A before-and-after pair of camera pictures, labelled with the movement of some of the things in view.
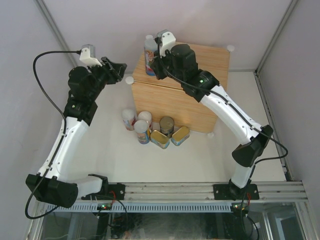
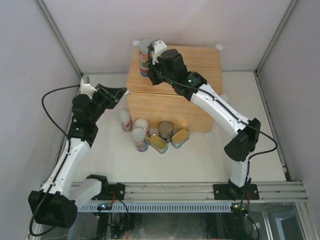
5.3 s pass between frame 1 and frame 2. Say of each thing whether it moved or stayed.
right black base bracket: stayed
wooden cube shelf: moved
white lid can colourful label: moved
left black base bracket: stayed
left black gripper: moved
